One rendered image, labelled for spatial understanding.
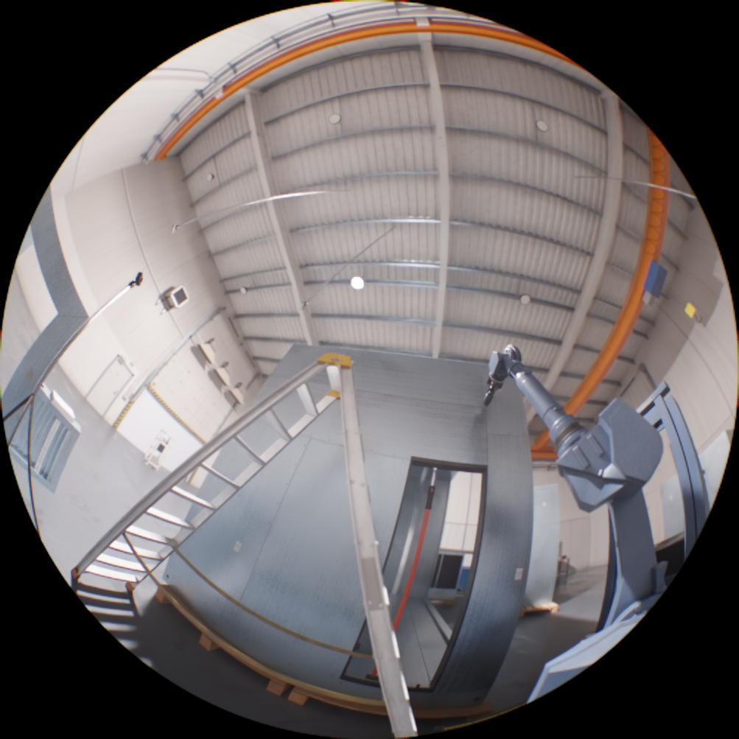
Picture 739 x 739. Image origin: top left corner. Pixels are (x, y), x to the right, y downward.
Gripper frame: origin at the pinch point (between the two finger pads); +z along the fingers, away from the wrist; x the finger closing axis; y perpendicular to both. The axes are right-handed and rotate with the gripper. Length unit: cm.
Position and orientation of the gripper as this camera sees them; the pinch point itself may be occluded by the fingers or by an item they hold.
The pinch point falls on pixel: (491, 390)
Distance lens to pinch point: 192.4
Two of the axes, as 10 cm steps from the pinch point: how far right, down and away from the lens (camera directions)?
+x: -7.9, -3.7, 4.9
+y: 6.0, -6.0, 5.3
